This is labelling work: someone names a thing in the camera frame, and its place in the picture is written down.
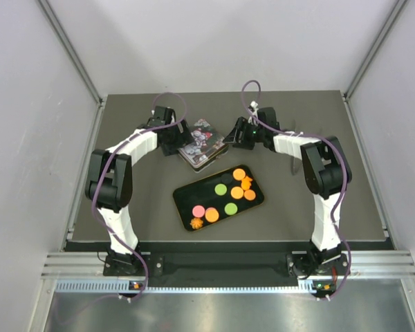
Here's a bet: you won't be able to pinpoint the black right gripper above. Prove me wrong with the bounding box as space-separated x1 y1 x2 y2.
223 118 266 151

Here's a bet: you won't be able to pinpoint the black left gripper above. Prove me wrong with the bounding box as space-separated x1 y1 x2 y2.
162 118 196 156

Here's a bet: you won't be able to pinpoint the gold tin lid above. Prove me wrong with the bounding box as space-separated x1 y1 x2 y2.
179 119 228 155

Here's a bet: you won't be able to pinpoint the dark green cookie tin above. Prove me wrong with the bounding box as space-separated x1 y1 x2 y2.
180 146 228 173

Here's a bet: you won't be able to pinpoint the metal tongs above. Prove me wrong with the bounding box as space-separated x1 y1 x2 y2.
290 120 324 176

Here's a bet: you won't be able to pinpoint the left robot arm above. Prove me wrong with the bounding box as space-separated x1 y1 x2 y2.
84 107 193 276

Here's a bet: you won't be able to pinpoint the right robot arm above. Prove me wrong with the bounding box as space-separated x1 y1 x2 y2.
223 102 351 279

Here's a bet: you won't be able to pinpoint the yellow dotted cracker top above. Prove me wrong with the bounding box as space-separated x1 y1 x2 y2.
232 168 246 181

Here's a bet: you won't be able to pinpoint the yellow dotted cracker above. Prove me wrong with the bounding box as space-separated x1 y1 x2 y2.
230 186 244 199
232 168 246 181

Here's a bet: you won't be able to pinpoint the green macaron cookie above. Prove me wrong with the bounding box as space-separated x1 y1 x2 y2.
214 183 228 196
224 203 238 216

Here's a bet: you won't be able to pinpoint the yellow dotted cracker middle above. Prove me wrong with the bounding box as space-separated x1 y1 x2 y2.
230 186 244 199

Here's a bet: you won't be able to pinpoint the plain orange round cookie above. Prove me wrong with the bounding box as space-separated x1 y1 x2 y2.
243 190 257 201

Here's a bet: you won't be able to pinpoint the black gold-rimmed tray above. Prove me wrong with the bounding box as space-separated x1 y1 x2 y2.
172 165 265 232

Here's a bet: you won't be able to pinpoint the pink sandwich cookie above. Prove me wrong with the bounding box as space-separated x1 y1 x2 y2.
192 205 205 218

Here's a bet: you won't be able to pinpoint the yellow dotted cracker cookie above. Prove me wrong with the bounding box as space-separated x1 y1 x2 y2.
205 207 219 223

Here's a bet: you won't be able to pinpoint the orange star piped cookie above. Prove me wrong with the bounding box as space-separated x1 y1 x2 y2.
190 218 203 230

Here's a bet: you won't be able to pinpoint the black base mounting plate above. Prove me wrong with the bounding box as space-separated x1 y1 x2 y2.
103 241 349 288

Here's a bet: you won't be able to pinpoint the aluminium frame rail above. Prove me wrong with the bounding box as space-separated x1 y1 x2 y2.
41 250 415 294

